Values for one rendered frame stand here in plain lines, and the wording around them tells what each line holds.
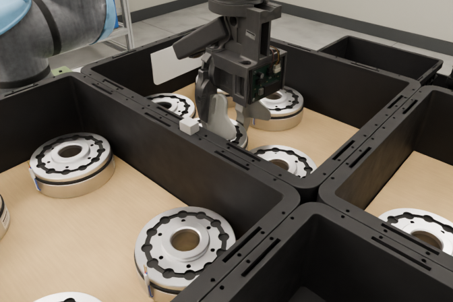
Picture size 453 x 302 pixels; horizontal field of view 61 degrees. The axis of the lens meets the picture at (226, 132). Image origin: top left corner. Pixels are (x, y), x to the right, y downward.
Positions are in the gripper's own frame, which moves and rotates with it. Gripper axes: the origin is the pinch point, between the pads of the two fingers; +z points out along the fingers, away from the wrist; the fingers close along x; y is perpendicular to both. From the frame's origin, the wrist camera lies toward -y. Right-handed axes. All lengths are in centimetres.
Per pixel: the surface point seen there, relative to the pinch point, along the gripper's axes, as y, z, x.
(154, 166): 0.3, -0.7, -12.8
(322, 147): 10.5, 2.0, 9.7
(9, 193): -10.7, 2.0, -27.8
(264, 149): 7.8, -1.2, -0.3
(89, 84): -12.4, -8.0, -13.8
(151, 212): 4.3, 2.0, -16.3
